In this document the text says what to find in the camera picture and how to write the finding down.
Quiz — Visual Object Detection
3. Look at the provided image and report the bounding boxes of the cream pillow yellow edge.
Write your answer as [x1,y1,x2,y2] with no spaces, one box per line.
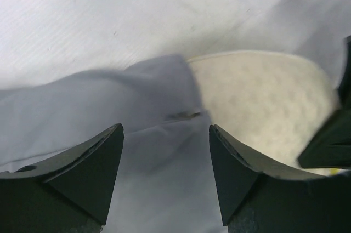
[188,50,350,180]

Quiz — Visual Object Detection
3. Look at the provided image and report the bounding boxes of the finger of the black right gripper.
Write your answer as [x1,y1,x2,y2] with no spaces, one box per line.
[298,36,350,169]

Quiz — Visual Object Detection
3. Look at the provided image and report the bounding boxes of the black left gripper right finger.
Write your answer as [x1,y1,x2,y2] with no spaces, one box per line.
[209,125,350,232]

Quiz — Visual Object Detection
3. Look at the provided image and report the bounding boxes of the grey pillowcase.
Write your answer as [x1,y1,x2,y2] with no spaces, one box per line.
[1,55,226,232]

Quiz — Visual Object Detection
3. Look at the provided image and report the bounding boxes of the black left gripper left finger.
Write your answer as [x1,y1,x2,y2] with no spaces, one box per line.
[1,124,124,232]

